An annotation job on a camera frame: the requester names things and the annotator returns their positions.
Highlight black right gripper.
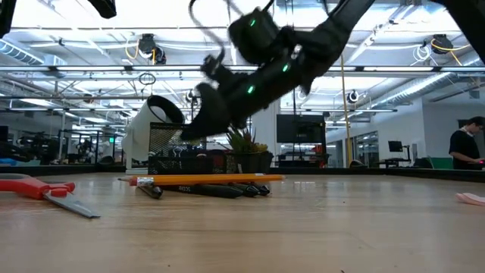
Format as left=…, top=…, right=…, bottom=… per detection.
left=180, top=49, right=305, bottom=142

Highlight orange pencil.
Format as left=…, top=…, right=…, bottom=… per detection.
left=117, top=173, right=286, bottom=187

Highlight black pen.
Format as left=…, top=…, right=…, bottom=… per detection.
left=227, top=183, right=261, bottom=198
left=250, top=183, right=272, bottom=196
left=162, top=184, right=244, bottom=199
left=138, top=184, right=164, bottom=200

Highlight pink sticky note pad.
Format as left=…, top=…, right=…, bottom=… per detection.
left=455, top=192, right=485, bottom=207

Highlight black mesh desk organizer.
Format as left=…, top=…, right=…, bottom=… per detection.
left=147, top=121, right=228, bottom=175

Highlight potted green succulent plant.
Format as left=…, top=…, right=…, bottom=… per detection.
left=226, top=127, right=274, bottom=174

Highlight white desk spotlight lamp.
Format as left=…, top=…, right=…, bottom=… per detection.
left=120, top=94, right=186, bottom=170

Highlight person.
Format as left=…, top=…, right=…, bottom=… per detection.
left=449, top=116, right=485, bottom=171

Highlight black ceiling cord reel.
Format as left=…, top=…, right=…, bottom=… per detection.
left=430, top=33, right=454, bottom=55
left=136, top=33, right=167, bottom=65

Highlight black wall television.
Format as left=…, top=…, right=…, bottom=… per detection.
left=276, top=113, right=327, bottom=144

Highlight red handled scissors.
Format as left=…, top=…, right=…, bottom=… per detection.
left=0, top=173, right=102, bottom=219

